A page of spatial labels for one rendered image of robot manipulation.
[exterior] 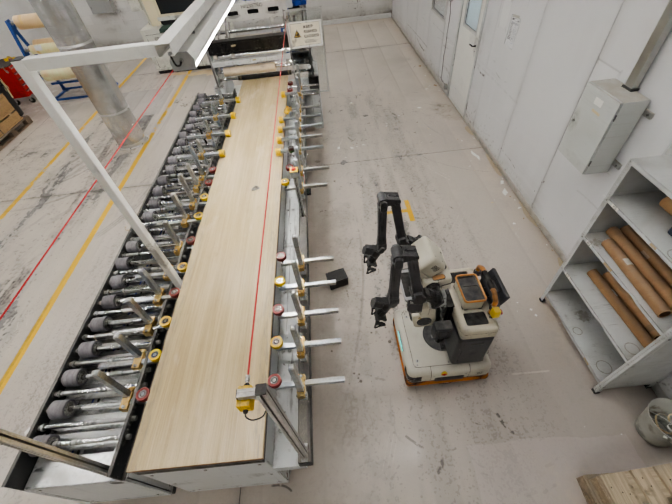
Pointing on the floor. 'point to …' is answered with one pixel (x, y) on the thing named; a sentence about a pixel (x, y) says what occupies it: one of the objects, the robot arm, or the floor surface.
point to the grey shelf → (575, 291)
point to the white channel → (184, 26)
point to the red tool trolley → (14, 82)
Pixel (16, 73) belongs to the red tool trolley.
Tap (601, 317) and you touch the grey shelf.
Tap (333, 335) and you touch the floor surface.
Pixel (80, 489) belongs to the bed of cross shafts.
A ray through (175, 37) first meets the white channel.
